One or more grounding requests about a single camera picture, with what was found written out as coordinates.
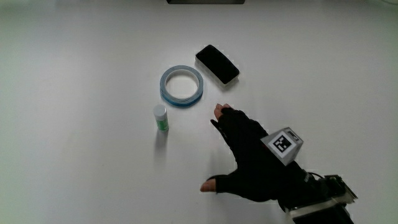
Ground person's right hand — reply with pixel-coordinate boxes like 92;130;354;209
200;103;308;203

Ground blue tape roll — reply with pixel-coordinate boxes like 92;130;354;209
159;65;205;108

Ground white green glue stick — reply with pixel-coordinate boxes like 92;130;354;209
153;104;170;133

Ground person's right forearm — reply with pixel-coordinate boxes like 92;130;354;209
277;169;358;224

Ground dark monitor base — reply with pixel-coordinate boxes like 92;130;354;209
165;0;246;5

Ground black whiteboard eraser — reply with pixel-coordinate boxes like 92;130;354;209
195;44;241;86

